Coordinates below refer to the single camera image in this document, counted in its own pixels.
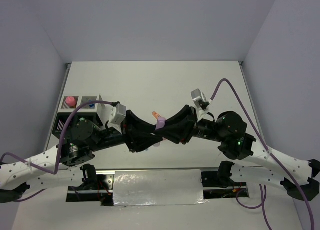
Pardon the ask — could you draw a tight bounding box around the black mounting rail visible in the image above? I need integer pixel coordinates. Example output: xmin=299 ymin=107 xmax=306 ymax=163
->
xmin=66 ymin=169 xmax=249 ymax=206

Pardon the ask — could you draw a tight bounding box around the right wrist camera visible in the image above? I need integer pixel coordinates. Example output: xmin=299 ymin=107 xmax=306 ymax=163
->
xmin=191 ymin=89 xmax=212 ymax=121

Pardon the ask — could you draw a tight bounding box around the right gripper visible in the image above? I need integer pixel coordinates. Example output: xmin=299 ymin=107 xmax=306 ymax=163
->
xmin=152 ymin=103 xmax=225 ymax=144

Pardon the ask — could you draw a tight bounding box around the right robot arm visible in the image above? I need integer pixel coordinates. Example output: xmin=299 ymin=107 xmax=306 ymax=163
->
xmin=152 ymin=105 xmax=320 ymax=201

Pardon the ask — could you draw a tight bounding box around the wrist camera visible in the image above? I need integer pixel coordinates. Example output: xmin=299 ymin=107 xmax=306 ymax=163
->
xmin=107 ymin=103 xmax=127 ymax=133
xmin=191 ymin=89 xmax=212 ymax=121

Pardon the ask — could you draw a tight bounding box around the orange highlighter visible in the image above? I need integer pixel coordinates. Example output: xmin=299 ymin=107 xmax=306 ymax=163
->
xmin=152 ymin=111 xmax=162 ymax=119

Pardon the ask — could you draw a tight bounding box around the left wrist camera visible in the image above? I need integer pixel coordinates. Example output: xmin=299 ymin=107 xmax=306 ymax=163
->
xmin=107 ymin=103 xmax=127 ymax=133

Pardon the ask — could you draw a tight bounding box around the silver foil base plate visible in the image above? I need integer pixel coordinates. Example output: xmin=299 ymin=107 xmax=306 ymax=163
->
xmin=113 ymin=169 xmax=205 ymax=206

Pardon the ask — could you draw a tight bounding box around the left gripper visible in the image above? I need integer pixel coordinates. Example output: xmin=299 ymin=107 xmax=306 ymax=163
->
xmin=90 ymin=109 xmax=163 ymax=152

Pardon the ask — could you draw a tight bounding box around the purple highlighter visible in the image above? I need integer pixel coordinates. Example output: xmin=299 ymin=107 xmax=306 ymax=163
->
xmin=155 ymin=116 xmax=166 ymax=130

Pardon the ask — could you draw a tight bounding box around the black slotted container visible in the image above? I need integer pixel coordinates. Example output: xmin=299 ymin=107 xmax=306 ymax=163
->
xmin=52 ymin=112 xmax=103 ymax=139

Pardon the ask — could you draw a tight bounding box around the blue capped marker in container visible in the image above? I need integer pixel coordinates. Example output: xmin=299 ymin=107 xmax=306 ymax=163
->
xmin=89 ymin=100 xmax=95 ymax=108

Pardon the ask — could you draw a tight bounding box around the pink glue stick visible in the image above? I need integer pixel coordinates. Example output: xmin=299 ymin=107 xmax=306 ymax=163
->
xmin=65 ymin=96 xmax=77 ymax=108

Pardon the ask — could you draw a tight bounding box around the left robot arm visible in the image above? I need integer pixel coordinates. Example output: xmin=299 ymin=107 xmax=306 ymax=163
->
xmin=0 ymin=111 xmax=164 ymax=203

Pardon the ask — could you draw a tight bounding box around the white slotted container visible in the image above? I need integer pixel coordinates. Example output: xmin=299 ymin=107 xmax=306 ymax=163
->
xmin=57 ymin=94 xmax=107 ymax=126

